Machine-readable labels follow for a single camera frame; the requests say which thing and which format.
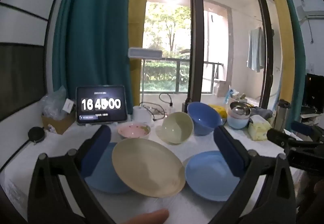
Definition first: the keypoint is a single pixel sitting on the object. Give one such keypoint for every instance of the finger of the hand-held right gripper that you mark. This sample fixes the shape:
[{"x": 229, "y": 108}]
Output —
[
  {"x": 302, "y": 127},
  {"x": 278, "y": 136}
]

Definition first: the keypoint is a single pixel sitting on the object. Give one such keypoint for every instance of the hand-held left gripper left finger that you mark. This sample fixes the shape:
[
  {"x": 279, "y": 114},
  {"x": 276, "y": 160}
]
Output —
[{"x": 97, "y": 153}]

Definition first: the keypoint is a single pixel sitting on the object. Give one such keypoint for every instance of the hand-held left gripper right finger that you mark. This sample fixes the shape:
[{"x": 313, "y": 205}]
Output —
[{"x": 227, "y": 153}]

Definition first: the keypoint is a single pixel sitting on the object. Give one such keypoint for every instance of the blue plate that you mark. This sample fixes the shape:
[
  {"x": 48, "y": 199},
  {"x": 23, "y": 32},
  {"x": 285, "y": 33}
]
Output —
[
  {"x": 207, "y": 178},
  {"x": 103, "y": 178}
]

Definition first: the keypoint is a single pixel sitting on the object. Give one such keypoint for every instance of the pink ceramic bowl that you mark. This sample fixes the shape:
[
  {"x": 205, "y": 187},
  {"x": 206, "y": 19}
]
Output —
[{"x": 131, "y": 130}]

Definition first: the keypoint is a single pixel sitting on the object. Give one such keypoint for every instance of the blue bowl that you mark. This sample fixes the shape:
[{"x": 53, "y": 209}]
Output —
[{"x": 202, "y": 117}]

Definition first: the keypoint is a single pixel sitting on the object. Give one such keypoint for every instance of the beige plate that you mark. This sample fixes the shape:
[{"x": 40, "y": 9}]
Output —
[{"x": 146, "y": 165}]

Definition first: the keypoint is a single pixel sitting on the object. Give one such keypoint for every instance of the pale green bowl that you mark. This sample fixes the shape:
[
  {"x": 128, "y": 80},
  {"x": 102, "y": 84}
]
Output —
[{"x": 174, "y": 129}]

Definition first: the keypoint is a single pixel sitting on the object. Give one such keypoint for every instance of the person's right hand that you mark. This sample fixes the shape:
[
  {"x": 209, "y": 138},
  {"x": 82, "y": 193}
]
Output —
[{"x": 316, "y": 188}]

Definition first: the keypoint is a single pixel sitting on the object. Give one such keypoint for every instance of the person's left hand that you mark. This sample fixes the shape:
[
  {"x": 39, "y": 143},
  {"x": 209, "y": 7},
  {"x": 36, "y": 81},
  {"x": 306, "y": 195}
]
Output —
[{"x": 149, "y": 217}]

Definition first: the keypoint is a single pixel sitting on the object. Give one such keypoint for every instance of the white side desk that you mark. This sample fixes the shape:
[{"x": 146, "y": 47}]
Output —
[{"x": 308, "y": 118}]

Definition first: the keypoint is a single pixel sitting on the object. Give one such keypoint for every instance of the steel thermos bottle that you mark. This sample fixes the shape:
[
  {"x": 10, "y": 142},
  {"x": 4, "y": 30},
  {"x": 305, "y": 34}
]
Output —
[{"x": 282, "y": 117}]

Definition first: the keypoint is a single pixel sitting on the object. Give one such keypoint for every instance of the yellow tissue pack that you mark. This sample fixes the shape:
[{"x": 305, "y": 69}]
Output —
[{"x": 258, "y": 130}]

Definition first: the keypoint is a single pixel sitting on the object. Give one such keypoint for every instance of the grey cloth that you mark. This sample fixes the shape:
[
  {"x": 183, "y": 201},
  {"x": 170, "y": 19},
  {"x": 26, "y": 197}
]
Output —
[{"x": 263, "y": 112}]

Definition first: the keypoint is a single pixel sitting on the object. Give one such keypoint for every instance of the light blue pot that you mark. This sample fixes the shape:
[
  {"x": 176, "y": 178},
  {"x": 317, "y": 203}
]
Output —
[{"x": 236, "y": 124}]

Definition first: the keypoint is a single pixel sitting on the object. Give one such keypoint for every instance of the black monitor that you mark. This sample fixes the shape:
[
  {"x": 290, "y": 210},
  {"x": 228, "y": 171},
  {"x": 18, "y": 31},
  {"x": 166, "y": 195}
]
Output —
[{"x": 315, "y": 92}]

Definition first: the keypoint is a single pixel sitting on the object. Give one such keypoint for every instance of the yellow wipes packet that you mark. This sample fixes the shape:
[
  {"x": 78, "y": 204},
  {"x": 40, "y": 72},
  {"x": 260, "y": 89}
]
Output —
[{"x": 220, "y": 110}]

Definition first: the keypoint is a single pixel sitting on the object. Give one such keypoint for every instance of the stainless steel bowl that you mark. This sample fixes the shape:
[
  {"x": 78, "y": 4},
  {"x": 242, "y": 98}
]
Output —
[{"x": 239, "y": 110}]

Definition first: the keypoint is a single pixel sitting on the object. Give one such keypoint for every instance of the brown cardboard box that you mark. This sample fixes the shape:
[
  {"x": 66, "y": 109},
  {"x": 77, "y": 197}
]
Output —
[{"x": 60, "y": 122}]

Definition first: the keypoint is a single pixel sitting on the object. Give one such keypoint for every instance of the black tablet with clock display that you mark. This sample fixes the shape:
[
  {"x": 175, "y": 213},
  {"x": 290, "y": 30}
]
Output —
[{"x": 101, "y": 105}]

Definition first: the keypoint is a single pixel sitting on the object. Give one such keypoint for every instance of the small white box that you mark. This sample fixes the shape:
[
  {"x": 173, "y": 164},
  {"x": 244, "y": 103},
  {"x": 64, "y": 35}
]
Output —
[{"x": 68, "y": 106}]

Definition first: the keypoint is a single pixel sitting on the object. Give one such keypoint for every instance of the white basket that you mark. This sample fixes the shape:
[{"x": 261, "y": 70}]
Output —
[{"x": 240, "y": 96}]

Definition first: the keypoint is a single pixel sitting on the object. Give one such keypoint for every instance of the blue plastic bag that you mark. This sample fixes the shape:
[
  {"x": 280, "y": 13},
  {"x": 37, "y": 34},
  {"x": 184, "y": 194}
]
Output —
[{"x": 229, "y": 96}]

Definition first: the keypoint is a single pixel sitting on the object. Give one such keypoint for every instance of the black round disc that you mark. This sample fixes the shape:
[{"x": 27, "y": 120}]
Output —
[{"x": 36, "y": 134}]

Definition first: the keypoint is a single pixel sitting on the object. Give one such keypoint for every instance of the teal curtain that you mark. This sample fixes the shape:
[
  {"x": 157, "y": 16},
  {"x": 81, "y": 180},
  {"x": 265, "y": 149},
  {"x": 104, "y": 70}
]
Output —
[
  {"x": 88, "y": 36},
  {"x": 298, "y": 61}
]

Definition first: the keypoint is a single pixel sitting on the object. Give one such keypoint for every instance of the white charger plug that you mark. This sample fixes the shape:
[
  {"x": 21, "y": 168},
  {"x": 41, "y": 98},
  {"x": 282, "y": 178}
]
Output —
[{"x": 172, "y": 108}]

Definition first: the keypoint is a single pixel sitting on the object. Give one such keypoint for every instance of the white textured tablecloth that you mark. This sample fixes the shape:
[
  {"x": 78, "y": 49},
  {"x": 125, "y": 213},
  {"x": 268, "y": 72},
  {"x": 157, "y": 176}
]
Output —
[{"x": 182, "y": 208}]

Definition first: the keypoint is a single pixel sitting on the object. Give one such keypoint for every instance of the hanging light blue shirt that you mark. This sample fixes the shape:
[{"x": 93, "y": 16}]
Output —
[{"x": 255, "y": 49}]

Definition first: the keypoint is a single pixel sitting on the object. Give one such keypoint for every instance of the yellow curtain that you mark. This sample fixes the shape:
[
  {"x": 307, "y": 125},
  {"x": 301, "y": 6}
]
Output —
[
  {"x": 283, "y": 36},
  {"x": 138, "y": 23}
]

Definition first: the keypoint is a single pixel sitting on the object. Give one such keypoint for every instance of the balcony railing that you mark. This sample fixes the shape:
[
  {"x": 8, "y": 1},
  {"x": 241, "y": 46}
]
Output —
[{"x": 177, "y": 60}]

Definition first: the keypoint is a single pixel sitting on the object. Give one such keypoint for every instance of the white desk lamp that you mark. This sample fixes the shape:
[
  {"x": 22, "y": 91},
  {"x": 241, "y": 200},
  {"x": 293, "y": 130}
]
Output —
[{"x": 144, "y": 53}]

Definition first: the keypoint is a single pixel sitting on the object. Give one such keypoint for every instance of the white air conditioner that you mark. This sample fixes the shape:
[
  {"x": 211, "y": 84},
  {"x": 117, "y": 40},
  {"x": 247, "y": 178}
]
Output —
[{"x": 312, "y": 10}]

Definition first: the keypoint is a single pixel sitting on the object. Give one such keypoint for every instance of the dark sliding door frame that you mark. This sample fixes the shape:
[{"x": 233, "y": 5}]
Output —
[{"x": 267, "y": 61}]

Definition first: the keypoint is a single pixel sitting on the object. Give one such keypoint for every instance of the dark window post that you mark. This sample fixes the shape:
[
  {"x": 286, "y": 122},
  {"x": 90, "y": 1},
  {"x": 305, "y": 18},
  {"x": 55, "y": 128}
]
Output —
[{"x": 196, "y": 36}]

